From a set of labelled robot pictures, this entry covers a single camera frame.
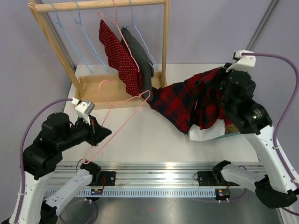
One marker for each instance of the red dotted skirt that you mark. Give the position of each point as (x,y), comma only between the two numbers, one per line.
(120,60)

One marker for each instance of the teal plastic bin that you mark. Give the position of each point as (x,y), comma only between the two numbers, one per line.
(231,130)

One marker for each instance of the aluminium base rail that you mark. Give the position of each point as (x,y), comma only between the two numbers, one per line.
(149,174)

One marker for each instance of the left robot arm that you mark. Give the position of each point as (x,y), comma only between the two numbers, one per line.
(40,160)

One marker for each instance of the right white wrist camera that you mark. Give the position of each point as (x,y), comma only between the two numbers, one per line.
(244,62)

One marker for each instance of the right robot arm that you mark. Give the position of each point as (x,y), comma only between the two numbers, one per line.
(278,187)

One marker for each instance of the grey dotted skirt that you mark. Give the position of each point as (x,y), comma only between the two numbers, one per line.
(143,61)

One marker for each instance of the white skirt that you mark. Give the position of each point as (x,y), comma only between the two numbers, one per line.
(215,131)

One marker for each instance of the aluminium frame post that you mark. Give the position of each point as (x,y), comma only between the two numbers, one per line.
(262,24)

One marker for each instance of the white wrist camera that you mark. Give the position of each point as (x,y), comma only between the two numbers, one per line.
(83,108)
(244,62)

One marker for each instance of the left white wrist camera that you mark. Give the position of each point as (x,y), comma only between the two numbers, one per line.
(83,108)

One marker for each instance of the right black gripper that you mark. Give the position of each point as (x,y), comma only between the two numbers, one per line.
(223,73)

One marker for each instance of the white slotted cable duct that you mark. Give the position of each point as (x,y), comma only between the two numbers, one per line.
(148,193)

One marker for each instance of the red plaid skirt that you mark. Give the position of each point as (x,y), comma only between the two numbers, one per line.
(192,102)

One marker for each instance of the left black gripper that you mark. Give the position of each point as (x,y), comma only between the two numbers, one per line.
(97,133)

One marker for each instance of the pink wire hanger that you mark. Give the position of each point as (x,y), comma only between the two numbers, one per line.
(111,106)
(117,25)

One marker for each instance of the wooden clothes rack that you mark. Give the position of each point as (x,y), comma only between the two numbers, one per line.
(103,90)

